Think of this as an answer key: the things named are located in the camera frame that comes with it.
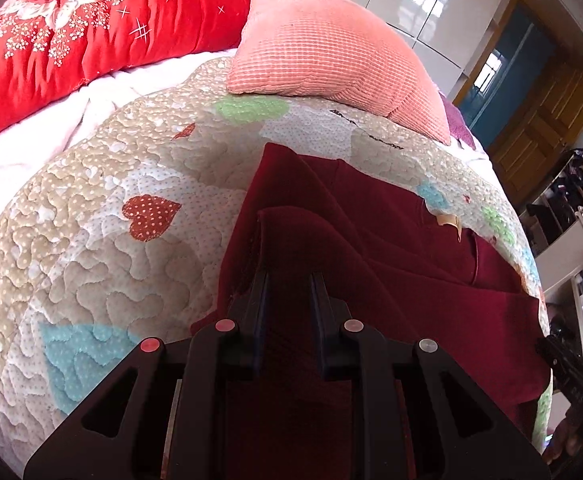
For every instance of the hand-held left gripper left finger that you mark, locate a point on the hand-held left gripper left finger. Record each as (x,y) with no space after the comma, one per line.
(258,330)

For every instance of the dark red garment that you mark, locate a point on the dark red garment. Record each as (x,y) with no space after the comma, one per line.
(371,220)

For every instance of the red floral quilt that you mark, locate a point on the red floral quilt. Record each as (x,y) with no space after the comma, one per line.
(51,35)

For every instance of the glossy white wardrobe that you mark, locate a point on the glossy white wardrobe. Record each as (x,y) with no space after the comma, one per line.
(401,5)

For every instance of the white bed sheet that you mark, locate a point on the white bed sheet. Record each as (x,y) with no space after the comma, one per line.
(26,130)

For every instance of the wooden door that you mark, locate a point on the wooden door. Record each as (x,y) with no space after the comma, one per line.
(546,120)

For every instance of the white shelf unit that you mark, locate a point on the white shelf unit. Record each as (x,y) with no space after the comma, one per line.
(576,270)

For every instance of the quilted heart pattern bedspread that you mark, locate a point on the quilted heart pattern bedspread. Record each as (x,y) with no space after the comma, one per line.
(121,270)

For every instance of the person's right hand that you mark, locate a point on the person's right hand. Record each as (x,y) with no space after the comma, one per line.
(564,442)

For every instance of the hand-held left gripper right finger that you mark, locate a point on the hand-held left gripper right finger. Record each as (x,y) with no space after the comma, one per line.
(317,325)

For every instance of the purple pillow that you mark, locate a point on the purple pillow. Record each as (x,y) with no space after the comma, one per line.
(459,120)

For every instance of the pink textured pillow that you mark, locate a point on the pink textured pillow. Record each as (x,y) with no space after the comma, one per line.
(321,55)

